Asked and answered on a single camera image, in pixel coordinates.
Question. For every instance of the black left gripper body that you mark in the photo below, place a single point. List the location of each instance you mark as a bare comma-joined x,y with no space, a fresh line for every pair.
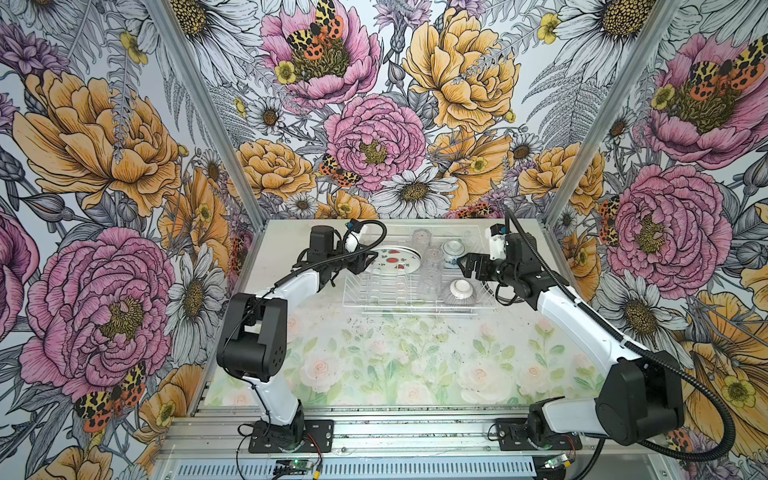
353,263

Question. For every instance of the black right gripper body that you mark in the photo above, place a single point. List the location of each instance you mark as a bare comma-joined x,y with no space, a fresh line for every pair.
503,272

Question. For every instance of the white plate teal rim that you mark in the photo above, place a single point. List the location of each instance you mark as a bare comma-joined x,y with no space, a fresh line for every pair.
395,260

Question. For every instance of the clear glass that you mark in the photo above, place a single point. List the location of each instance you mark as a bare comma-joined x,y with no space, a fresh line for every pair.
433,259
421,239
430,284

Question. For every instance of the white wire dish rack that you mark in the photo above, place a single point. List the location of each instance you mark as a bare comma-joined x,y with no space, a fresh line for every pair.
416,272

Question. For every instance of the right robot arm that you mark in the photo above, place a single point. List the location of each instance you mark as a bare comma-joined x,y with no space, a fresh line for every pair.
639,399

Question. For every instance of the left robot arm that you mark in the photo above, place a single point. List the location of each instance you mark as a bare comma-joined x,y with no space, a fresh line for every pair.
253,343

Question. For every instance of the white blue floral bowl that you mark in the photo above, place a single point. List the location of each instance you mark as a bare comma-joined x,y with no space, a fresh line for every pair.
452,251

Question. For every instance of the striped brown white bowl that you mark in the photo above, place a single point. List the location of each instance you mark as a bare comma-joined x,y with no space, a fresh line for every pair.
459,293

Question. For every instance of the green circuit board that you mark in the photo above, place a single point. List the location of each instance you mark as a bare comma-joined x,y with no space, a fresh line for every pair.
287,467

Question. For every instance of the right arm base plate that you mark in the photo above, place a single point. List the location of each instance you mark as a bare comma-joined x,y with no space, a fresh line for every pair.
511,435

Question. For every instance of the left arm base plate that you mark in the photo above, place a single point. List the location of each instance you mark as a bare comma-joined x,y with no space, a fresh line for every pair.
312,436

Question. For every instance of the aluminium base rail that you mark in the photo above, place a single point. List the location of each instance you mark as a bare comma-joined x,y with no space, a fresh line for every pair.
386,445

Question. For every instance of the left aluminium corner post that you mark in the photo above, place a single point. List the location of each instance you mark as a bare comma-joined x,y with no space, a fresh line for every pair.
185,62

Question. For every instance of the aluminium corner post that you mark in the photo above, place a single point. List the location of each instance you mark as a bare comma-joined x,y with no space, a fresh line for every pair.
185,62
650,37

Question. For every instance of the right aluminium corner post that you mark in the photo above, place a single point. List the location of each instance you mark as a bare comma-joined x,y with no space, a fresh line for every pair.
650,37

